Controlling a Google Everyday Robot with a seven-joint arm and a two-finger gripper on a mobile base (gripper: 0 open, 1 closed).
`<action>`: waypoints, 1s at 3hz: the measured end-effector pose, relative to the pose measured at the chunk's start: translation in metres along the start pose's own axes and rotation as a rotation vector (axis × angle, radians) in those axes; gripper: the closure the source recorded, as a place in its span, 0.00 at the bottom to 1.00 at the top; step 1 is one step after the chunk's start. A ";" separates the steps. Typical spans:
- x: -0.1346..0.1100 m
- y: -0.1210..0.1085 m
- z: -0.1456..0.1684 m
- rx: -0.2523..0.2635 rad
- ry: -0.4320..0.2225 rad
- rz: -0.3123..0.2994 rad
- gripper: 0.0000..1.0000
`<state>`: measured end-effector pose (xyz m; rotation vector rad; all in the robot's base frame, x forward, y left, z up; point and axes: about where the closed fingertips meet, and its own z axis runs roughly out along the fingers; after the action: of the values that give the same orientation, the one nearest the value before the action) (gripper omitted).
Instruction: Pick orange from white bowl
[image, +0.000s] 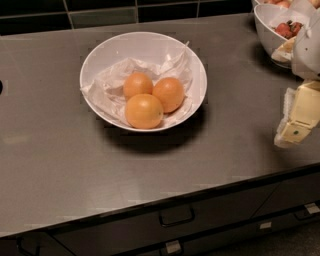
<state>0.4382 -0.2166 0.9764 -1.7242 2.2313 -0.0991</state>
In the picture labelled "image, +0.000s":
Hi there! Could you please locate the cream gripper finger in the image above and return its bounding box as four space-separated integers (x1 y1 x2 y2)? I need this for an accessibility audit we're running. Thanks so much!
274 80 320 148
271 37 295 63

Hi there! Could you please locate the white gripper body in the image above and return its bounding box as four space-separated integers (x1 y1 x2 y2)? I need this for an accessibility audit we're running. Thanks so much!
292 9 320 80

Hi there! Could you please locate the orange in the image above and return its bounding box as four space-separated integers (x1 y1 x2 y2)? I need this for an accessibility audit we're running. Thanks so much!
125 94 164 129
123 72 153 100
152 77 185 113

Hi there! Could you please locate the red fruit in bowl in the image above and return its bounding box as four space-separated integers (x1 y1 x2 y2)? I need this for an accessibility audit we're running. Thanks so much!
274 20 303 39

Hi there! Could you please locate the white bowl with red fruit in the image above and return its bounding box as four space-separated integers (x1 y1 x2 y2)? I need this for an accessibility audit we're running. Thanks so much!
254 0 316 68

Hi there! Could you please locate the far white bowl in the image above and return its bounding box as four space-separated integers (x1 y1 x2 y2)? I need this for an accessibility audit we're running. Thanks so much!
251 0 320 10

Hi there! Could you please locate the dark right drawer front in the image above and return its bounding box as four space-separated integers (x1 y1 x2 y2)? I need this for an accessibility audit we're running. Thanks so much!
255 172 320 217

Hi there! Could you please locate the dark drawer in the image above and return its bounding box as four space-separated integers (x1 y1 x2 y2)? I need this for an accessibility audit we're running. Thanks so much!
113 202 320 256
57 185 274 256
255 172 320 217

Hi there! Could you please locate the dark lower drawer front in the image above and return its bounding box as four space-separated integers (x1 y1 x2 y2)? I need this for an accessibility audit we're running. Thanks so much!
113 202 320 256

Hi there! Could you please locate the crumpled white paper liner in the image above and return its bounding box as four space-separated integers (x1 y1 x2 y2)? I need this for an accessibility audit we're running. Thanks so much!
80 45 194 131

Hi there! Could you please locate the dark upper drawer front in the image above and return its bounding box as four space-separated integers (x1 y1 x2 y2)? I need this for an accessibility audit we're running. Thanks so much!
57 185 274 256

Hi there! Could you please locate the black drawer handle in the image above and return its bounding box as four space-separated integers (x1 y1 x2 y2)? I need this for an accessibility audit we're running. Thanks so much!
159 206 195 228

